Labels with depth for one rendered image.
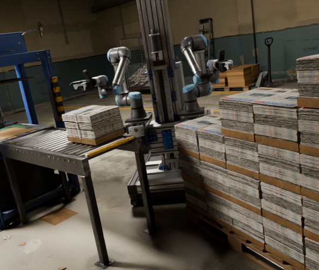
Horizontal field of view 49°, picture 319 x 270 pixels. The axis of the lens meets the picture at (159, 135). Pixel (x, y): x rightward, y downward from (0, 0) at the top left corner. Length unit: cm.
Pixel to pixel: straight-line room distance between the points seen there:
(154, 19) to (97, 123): 119
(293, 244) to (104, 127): 148
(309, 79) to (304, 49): 744
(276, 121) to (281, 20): 752
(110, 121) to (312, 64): 152
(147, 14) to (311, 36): 621
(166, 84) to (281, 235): 171
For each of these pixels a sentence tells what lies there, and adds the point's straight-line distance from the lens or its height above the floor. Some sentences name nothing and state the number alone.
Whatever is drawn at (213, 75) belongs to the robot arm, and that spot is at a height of 113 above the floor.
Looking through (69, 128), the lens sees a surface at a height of 92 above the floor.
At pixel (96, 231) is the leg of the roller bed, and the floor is 27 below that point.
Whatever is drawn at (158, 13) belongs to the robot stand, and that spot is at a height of 170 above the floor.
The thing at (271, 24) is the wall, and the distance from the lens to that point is 947.
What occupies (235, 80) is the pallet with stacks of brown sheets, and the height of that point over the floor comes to 30.
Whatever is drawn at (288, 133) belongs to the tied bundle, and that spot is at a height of 92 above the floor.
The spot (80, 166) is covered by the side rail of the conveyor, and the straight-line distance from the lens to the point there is 240.
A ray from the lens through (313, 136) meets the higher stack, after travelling 180.
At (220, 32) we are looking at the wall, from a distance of 1019.
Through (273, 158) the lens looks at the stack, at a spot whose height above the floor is 76.
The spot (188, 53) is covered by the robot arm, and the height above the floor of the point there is 133.
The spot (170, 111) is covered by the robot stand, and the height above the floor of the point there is 83.
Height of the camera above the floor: 146
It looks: 15 degrees down
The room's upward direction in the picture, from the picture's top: 9 degrees counter-clockwise
